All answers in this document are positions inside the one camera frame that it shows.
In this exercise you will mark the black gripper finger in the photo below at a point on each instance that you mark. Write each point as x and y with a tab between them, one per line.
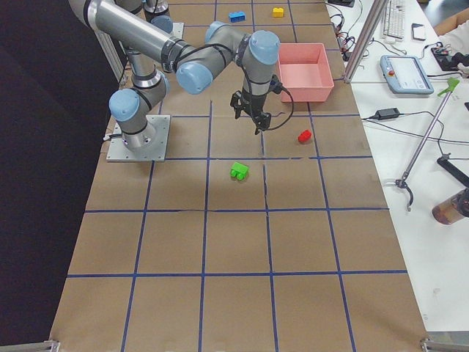
262	122
236	103

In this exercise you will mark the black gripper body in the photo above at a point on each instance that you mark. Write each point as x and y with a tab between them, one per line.
252	103

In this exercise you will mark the green toy block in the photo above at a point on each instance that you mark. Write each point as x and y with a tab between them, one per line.
239	170

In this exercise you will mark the blue toy block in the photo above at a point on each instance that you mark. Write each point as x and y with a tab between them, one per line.
235	17

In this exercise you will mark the pink plastic box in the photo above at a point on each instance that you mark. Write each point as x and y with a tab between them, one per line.
304	70

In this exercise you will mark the red toy block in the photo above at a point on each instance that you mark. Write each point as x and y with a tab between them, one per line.
305	136

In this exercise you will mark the yellow toy block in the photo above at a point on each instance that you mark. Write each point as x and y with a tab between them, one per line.
278	12

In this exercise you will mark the black power adapter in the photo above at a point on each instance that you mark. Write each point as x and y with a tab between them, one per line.
387	114

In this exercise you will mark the left teach pendant tablet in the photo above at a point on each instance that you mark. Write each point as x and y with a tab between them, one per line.
405	75

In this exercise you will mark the white keyboard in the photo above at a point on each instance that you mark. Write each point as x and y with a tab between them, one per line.
393	20

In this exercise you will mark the black smartphone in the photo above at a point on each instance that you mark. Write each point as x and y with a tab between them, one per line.
418	31

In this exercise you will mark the brown bottle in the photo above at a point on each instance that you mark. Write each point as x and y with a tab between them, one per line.
453	209

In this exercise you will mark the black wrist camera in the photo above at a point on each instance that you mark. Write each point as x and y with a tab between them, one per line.
275	85

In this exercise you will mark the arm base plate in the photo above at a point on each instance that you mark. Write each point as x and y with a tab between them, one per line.
149	145
177	29

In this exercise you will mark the green handled reach grabber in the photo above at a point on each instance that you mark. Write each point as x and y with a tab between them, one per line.
402	181

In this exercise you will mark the aluminium frame post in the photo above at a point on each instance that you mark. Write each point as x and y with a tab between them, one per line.
370	24

